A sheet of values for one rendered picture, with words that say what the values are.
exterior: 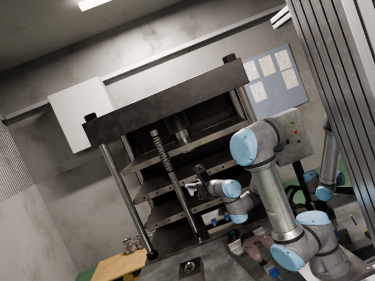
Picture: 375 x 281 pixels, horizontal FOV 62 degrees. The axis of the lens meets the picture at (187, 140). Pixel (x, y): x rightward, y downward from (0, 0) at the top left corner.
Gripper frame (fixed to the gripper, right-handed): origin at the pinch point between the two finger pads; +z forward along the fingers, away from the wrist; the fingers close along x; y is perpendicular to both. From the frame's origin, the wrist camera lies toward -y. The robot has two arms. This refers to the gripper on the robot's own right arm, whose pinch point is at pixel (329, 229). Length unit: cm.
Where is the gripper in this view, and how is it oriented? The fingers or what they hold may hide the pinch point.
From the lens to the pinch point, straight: 193.5
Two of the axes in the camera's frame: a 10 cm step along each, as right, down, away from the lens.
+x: 9.2, -3.8, -0.7
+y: -0.3, 1.3, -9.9
